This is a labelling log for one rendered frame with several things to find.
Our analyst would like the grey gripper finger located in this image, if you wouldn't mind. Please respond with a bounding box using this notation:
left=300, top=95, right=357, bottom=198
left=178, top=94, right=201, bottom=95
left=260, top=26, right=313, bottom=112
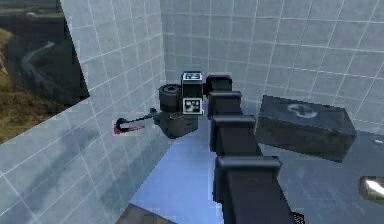
left=113, top=122, right=147, bottom=136
left=115, top=107, right=158, bottom=128

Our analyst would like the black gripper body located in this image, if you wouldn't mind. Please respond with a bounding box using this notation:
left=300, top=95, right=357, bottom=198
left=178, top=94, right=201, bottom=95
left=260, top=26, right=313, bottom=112
left=153, top=83, right=200, bottom=140

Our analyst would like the dark grey toilet tank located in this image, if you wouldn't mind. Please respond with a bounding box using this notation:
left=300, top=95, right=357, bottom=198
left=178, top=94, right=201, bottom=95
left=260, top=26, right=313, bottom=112
left=255, top=94, right=358, bottom=164

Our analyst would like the shiny metal fixture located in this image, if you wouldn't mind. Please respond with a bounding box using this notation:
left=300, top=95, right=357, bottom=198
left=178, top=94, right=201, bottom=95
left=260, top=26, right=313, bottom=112
left=358, top=175, right=384, bottom=206

